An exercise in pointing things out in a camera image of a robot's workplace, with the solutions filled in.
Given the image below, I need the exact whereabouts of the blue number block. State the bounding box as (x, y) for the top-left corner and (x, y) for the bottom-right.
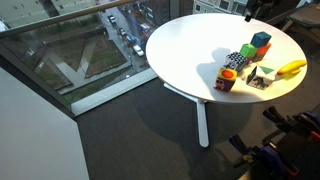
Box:
(250, 31), (273, 49)

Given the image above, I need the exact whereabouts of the window frame mullion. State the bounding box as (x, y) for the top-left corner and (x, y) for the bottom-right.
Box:
(169, 0), (182, 20)

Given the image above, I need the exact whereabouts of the window handrail bar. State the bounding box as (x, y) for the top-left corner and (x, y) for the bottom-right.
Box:
(0, 0), (136, 38)

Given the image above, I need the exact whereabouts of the black clamp stand rig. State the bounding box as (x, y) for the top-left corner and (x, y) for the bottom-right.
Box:
(229, 105), (320, 180)

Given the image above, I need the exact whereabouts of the yellow banana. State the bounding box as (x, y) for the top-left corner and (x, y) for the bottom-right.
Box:
(276, 59), (308, 76)

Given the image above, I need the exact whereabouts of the purple clamp handle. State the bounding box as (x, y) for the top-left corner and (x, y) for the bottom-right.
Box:
(259, 145), (288, 178)

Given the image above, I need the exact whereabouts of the green block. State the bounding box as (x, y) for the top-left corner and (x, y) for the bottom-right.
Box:
(239, 43), (258, 59)

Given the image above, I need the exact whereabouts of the yellow cube with red circle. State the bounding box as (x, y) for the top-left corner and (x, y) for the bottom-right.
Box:
(213, 67), (238, 93)

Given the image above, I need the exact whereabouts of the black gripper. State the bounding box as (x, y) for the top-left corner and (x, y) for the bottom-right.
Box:
(244, 0), (268, 23)

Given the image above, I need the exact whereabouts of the orange block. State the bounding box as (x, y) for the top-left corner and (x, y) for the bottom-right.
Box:
(255, 42), (273, 57)

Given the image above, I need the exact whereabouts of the white cube with green triangle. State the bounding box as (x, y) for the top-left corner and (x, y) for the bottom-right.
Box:
(246, 65), (277, 91)

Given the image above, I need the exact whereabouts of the gray office chair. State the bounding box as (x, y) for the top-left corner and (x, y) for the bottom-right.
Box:
(281, 3), (320, 38)

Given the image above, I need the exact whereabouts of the white table base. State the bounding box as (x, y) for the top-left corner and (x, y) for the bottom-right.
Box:
(163, 82), (210, 148)

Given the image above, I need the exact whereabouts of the black white patterned cube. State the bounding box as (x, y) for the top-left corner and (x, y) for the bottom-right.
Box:
(223, 51), (248, 73)

